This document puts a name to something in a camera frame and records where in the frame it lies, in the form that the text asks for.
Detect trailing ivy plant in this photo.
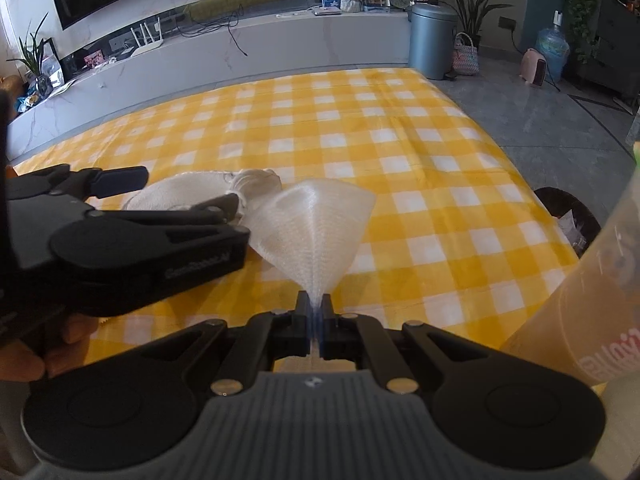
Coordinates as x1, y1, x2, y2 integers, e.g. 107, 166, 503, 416
544, 0, 617, 67

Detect plant in glass vase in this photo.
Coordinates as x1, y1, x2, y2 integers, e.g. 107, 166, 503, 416
7, 12, 54, 99

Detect woven basket bag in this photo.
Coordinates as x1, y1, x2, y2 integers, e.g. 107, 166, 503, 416
452, 32, 481, 77

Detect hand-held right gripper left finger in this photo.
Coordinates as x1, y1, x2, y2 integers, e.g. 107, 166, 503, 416
144, 290, 314, 396

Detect white foam net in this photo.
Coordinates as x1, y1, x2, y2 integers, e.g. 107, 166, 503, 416
244, 178, 377, 311

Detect grey cabinet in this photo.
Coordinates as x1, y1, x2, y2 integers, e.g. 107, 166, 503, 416
582, 0, 640, 107

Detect yellow checked tablecloth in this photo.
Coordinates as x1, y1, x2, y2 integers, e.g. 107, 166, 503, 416
9, 65, 582, 363

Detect black picture frame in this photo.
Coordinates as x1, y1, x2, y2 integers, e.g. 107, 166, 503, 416
42, 37, 66, 89

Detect grey trash can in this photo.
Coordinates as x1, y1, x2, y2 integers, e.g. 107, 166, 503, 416
408, 2, 459, 81

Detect person's left hand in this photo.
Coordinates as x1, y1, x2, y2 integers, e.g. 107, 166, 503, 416
0, 312, 99, 384

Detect translucent yellow container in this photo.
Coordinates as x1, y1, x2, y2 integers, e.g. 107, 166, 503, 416
499, 159, 640, 392

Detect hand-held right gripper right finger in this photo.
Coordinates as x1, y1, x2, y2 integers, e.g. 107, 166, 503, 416
321, 293, 489, 396

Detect white router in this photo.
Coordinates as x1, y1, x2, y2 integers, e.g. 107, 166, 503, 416
128, 15, 166, 59

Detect black waste bin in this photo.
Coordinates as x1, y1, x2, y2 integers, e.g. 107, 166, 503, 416
532, 186, 604, 262

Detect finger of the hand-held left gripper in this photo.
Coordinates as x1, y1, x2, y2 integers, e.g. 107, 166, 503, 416
50, 192, 252, 275
5, 163, 150, 202

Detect blue water bottle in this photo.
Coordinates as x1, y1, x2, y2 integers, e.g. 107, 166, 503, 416
535, 9, 571, 84

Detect pink heater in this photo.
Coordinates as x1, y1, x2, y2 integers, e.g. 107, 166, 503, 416
519, 48, 549, 87

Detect black cables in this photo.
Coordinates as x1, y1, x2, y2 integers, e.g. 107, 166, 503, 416
177, 12, 251, 59

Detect long-leaved potted plant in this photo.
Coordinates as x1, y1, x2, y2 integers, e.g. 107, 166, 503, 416
427, 0, 522, 52

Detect grey marble media console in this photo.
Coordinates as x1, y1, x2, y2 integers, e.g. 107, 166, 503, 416
4, 9, 414, 164

